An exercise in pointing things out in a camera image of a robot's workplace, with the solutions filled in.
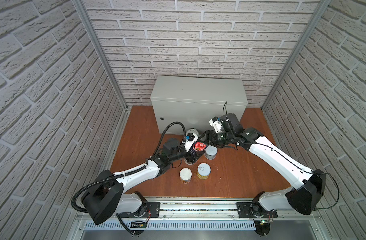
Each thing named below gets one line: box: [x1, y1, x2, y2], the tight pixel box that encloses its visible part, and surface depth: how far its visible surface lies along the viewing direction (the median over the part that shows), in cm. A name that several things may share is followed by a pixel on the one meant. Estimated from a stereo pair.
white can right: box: [205, 145, 218, 160], surface depth 91 cm
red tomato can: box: [192, 141, 206, 152], surface depth 73 cm
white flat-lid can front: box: [179, 167, 193, 184], surface depth 81 cm
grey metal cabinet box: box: [150, 75, 248, 134], surface depth 84 cm
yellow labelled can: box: [197, 162, 211, 180], surface depth 84 cm
